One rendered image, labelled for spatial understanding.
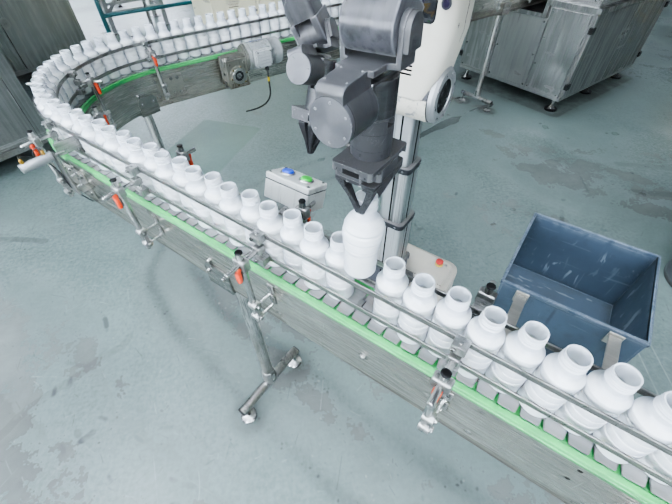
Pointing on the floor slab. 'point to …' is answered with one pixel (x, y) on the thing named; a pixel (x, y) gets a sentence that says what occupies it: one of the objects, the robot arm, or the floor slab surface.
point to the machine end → (561, 44)
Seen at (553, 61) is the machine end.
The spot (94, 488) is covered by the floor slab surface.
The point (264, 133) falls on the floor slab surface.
